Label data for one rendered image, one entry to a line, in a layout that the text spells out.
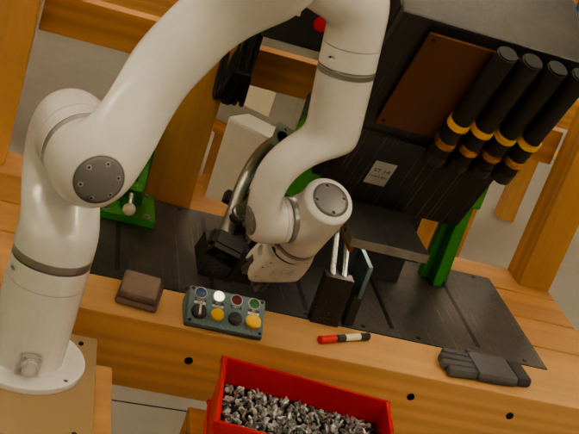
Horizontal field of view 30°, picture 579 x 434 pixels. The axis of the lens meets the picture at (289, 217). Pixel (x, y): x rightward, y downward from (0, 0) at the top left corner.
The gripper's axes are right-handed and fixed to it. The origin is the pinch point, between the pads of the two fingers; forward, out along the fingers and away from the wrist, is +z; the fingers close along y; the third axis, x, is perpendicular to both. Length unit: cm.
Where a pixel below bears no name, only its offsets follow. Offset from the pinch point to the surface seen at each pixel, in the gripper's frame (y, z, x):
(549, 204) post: 94, 27, 33
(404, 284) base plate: 51, 33, 14
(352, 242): 18.0, -4.3, 5.9
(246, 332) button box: 0.1, 10.2, -6.2
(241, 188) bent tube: 7.7, 19.2, 29.8
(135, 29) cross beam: -9, 26, 74
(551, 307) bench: 95, 38, 10
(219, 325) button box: -5.1, 10.5, -4.7
